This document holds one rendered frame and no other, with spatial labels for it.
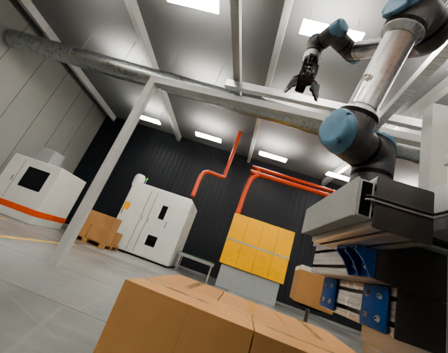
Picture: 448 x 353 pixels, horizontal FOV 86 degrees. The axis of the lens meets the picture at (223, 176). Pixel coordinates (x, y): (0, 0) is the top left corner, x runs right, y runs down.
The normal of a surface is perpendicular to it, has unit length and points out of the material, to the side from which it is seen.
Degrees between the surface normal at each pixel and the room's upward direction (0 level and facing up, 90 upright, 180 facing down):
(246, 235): 90
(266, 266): 90
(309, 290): 90
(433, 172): 90
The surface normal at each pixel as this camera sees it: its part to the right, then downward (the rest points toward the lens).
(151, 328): -0.07, -0.36
